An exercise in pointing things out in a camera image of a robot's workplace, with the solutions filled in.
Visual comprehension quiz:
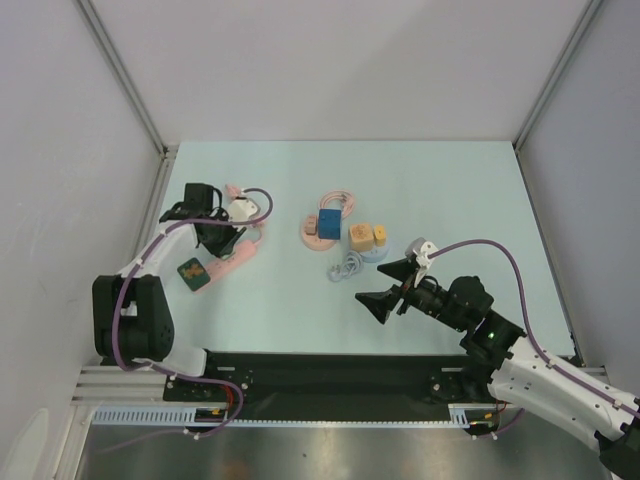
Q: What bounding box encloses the yellow plug adapter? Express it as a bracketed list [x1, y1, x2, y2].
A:
[373, 225, 388, 247]

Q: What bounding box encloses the dark green cube adapter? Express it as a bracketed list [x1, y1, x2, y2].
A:
[177, 257, 211, 292]

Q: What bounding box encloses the round blue power strip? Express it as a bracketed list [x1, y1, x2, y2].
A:
[327, 245, 390, 283]

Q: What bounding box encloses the tan cube plug adapter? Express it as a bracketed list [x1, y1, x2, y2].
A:
[349, 223, 375, 252]

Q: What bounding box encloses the blue cube socket adapter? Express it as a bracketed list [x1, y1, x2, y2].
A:
[317, 208, 342, 240]

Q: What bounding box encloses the pink brown USB charger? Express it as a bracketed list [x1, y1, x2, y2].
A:
[303, 215, 318, 236]

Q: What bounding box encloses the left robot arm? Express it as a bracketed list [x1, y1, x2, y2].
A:
[92, 183, 261, 400]

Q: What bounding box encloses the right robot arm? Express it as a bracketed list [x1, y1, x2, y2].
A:
[355, 258, 639, 479]

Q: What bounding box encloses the long pink power strip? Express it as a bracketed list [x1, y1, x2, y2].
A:
[194, 240, 259, 293]

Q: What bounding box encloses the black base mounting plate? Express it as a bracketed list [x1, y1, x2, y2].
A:
[161, 353, 503, 424]

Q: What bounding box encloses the round pink power strip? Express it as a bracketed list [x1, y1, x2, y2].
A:
[300, 221, 338, 252]

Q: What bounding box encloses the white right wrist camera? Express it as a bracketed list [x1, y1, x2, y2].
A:
[405, 237, 439, 287]

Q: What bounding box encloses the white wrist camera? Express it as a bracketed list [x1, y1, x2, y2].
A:
[405, 237, 439, 287]
[227, 197, 261, 223]

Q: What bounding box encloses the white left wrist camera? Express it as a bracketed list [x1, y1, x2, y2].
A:
[227, 197, 261, 223]

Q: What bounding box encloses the pink strip power cable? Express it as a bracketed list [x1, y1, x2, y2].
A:
[224, 183, 269, 246]

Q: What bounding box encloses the left aluminium side rail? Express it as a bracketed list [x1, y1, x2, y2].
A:
[123, 144, 179, 265]

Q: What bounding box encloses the left aluminium frame post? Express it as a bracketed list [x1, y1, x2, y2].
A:
[73, 0, 169, 159]

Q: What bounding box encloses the aluminium frame post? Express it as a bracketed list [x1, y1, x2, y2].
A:
[73, 0, 169, 159]
[512, 0, 607, 155]

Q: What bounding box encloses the aluminium front frame rail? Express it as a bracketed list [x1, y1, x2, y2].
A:
[69, 364, 621, 407]

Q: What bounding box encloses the right aluminium frame post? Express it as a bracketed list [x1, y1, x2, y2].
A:
[512, 0, 607, 155]

